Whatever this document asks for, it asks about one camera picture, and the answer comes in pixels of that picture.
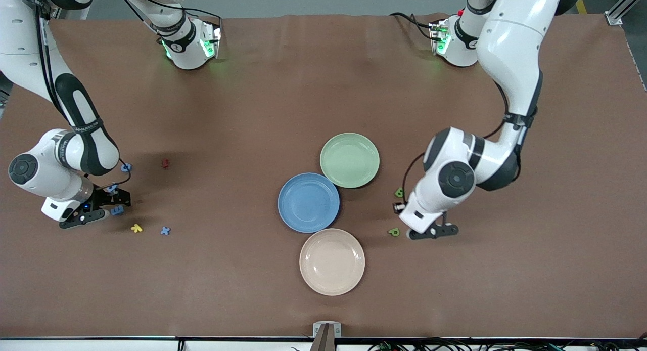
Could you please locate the yellow foam letter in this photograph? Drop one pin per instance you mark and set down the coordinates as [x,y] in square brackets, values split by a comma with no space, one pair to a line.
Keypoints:
[136,228]

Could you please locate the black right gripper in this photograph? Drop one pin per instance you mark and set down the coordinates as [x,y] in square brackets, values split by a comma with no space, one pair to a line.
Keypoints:
[108,199]

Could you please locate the blue plate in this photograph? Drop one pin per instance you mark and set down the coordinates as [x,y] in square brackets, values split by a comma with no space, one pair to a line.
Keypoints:
[308,203]

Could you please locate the green foam letter P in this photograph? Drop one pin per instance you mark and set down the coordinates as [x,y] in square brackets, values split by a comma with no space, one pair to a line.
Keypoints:
[394,232]

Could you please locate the aluminium frame profile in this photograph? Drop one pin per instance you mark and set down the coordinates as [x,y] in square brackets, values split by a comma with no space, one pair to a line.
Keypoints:
[614,18]

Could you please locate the grey metal bracket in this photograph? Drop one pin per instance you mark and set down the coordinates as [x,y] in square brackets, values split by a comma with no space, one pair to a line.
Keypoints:
[317,328]

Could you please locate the blue foam letter m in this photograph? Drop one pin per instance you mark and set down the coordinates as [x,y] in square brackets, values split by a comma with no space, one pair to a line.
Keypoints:
[117,210]

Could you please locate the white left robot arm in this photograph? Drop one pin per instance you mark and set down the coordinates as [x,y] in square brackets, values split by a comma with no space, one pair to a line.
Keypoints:
[510,42]

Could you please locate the brown table mat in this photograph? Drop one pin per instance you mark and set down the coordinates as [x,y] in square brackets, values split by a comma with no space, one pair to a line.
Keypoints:
[556,189]

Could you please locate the beige plate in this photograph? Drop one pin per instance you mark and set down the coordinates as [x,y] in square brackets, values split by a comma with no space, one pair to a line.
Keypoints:
[332,261]

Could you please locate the green plate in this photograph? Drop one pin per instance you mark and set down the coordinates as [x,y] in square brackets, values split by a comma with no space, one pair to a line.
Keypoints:
[350,160]

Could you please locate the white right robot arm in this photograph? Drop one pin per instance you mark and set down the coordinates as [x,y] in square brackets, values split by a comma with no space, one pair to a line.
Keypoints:
[55,154]

